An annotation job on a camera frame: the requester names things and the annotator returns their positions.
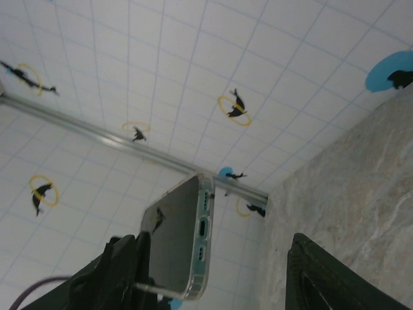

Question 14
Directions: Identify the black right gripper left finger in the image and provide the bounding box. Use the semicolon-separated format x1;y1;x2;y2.
19;234;138;310

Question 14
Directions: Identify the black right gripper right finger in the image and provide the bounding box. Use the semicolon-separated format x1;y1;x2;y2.
285;232;413;310

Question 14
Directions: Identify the black smartphone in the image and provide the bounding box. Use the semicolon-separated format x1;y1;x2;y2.
140;174;203;298

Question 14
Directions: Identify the black phone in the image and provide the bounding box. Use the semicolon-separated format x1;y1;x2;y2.
139;172;216;301

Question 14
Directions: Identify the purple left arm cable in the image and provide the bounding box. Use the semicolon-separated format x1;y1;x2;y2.
8;274;74;310

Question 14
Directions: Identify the aluminium corner post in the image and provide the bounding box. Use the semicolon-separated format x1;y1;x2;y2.
0;92;270;207

